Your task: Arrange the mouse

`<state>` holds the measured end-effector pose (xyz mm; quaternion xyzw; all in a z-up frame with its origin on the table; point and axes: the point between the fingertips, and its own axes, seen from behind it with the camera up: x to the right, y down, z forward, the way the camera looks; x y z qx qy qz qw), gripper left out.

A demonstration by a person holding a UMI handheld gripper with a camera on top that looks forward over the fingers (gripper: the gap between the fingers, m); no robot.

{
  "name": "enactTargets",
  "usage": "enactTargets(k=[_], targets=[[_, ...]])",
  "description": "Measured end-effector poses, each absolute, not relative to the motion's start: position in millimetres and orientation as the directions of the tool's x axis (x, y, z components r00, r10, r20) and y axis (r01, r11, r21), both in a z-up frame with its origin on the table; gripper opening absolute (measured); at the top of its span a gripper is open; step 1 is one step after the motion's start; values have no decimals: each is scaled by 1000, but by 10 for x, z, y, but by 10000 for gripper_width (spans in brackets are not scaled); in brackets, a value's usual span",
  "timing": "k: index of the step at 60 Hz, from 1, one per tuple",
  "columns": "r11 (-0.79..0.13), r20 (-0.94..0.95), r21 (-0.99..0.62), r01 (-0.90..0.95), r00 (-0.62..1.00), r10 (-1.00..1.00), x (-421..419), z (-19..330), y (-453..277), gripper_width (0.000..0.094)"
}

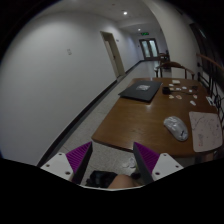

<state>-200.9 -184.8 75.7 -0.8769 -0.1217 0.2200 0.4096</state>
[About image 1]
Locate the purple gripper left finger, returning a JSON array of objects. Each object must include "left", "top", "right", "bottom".
[{"left": 40, "top": 141, "right": 94, "bottom": 185}]

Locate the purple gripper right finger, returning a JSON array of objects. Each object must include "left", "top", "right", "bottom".
[{"left": 132, "top": 141, "right": 185, "bottom": 185}]

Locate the white computer mouse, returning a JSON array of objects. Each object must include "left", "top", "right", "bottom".
[{"left": 163, "top": 116, "right": 188, "bottom": 142}]

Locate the white patterned mouse pad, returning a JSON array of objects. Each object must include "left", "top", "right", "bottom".
[{"left": 189, "top": 111, "right": 223, "bottom": 153}]

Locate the white crumpled paper on floor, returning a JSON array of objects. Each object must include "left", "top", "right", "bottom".
[{"left": 122, "top": 157, "right": 136, "bottom": 168}]

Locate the black bag on floor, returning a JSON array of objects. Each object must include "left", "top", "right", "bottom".
[{"left": 86, "top": 170, "right": 117, "bottom": 188}]

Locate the person's knee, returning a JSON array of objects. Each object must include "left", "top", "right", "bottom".
[{"left": 109, "top": 175, "right": 138, "bottom": 189}]

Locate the wooden table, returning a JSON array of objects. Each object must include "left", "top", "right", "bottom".
[{"left": 92, "top": 79, "right": 217, "bottom": 157}]

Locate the black flat laptop case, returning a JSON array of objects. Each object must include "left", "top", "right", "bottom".
[{"left": 119, "top": 80, "right": 161, "bottom": 102}]

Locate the small black box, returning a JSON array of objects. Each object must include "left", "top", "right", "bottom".
[{"left": 162, "top": 87, "right": 171, "bottom": 95}]

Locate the white card on table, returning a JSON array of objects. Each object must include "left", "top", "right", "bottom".
[{"left": 172, "top": 80, "right": 180, "bottom": 85}]

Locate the wooden chair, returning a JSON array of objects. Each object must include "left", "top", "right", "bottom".
[{"left": 154, "top": 61, "right": 195, "bottom": 80}]

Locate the double glass exit door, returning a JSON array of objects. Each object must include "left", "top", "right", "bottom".
[{"left": 139, "top": 38, "right": 159, "bottom": 61}]

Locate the white side door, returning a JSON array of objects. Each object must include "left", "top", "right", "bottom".
[{"left": 101, "top": 32, "right": 125, "bottom": 77}]

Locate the green exit sign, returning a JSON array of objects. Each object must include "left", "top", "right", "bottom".
[{"left": 141, "top": 32, "right": 149, "bottom": 36}]

